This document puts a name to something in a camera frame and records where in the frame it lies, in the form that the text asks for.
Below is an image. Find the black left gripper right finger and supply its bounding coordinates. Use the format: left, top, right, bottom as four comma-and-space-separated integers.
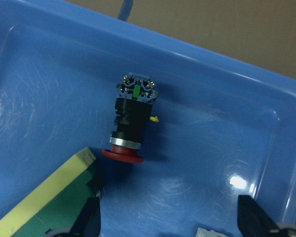
237, 195, 282, 237

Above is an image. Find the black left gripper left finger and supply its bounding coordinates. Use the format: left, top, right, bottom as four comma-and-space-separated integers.
69, 197, 101, 237

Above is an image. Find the blue plastic tray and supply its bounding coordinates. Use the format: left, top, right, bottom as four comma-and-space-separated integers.
0, 0, 296, 237

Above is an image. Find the yellow green terminal block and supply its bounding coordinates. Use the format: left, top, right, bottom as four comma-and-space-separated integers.
0, 148, 96, 237

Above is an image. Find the red emergency stop button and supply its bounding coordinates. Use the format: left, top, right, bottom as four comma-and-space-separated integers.
102, 73, 159, 163

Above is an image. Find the white red circuit breaker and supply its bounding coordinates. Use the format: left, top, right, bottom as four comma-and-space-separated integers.
195, 228, 224, 237

